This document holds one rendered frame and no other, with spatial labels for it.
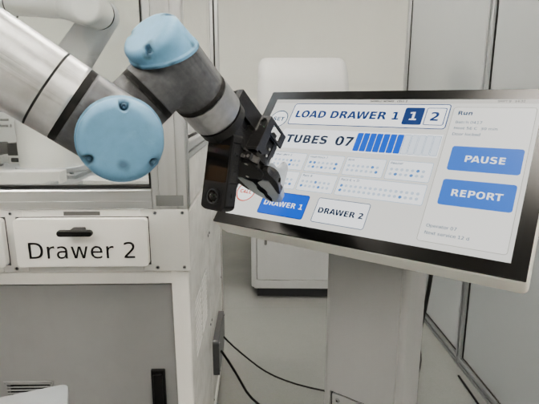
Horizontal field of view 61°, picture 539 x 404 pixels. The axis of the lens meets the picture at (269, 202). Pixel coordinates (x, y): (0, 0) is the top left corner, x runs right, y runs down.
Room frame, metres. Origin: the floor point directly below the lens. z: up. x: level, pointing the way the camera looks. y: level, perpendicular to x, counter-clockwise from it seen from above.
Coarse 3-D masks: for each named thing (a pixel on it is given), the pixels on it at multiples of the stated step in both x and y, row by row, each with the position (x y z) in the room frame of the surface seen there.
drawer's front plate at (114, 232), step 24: (24, 240) 0.97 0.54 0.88; (48, 240) 0.97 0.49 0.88; (72, 240) 0.97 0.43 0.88; (96, 240) 0.97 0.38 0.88; (120, 240) 0.97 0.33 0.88; (144, 240) 0.97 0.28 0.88; (24, 264) 0.97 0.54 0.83; (48, 264) 0.97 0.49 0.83; (72, 264) 0.97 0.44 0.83; (96, 264) 0.97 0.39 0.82; (120, 264) 0.97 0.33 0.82; (144, 264) 0.97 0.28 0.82
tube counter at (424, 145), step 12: (348, 132) 0.82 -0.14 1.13; (360, 132) 0.81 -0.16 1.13; (372, 132) 0.80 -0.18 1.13; (384, 132) 0.79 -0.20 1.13; (336, 144) 0.82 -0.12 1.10; (348, 144) 0.81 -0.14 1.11; (360, 144) 0.79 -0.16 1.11; (372, 144) 0.78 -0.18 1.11; (384, 144) 0.77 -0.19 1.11; (396, 144) 0.76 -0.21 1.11; (408, 144) 0.75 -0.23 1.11; (420, 144) 0.74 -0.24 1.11; (432, 144) 0.73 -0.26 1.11; (420, 156) 0.72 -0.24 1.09; (432, 156) 0.71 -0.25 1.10
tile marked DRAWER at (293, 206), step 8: (288, 192) 0.79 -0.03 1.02; (264, 200) 0.81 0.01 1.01; (288, 200) 0.78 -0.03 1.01; (296, 200) 0.77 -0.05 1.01; (304, 200) 0.77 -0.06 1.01; (264, 208) 0.79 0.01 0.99; (272, 208) 0.79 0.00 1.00; (280, 208) 0.78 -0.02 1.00; (288, 208) 0.77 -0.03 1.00; (296, 208) 0.76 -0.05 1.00; (304, 208) 0.76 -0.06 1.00; (288, 216) 0.76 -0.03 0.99; (296, 216) 0.75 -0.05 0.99
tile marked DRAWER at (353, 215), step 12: (324, 204) 0.74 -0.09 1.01; (336, 204) 0.73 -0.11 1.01; (348, 204) 0.72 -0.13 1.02; (360, 204) 0.71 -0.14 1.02; (312, 216) 0.74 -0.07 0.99; (324, 216) 0.73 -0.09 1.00; (336, 216) 0.72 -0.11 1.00; (348, 216) 0.71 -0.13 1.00; (360, 216) 0.70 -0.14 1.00; (360, 228) 0.68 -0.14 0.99
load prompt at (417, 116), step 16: (304, 112) 0.91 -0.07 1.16; (320, 112) 0.89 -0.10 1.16; (336, 112) 0.87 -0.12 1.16; (352, 112) 0.85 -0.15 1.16; (368, 112) 0.84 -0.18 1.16; (384, 112) 0.82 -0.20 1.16; (400, 112) 0.80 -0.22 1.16; (416, 112) 0.79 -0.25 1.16; (432, 112) 0.77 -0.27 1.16; (448, 112) 0.76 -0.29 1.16; (416, 128) 0.76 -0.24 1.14; (432, 128) 0.75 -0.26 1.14
